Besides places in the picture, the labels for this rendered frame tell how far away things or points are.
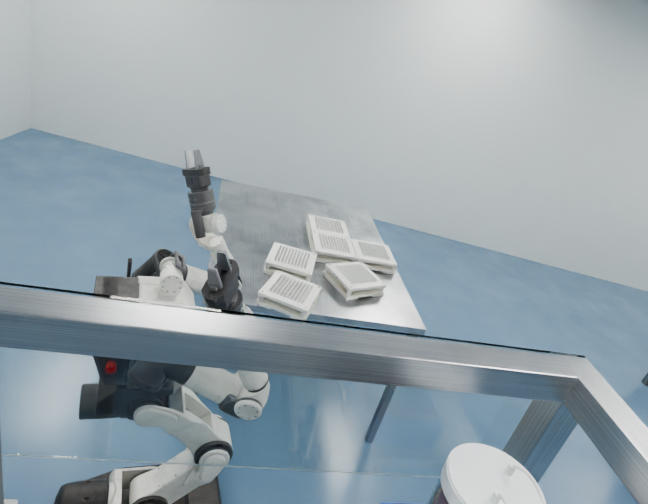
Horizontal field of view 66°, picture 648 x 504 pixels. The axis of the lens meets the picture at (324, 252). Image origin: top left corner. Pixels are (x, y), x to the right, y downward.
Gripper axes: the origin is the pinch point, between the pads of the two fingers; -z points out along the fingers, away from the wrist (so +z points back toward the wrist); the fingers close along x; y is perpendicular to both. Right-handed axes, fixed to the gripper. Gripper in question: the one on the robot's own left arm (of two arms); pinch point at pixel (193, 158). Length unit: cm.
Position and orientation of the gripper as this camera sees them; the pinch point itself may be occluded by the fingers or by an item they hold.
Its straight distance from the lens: 178.4
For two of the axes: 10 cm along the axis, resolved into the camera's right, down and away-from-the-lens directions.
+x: 7.4, 1.1, -6.6
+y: -6.6, 3.1, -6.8
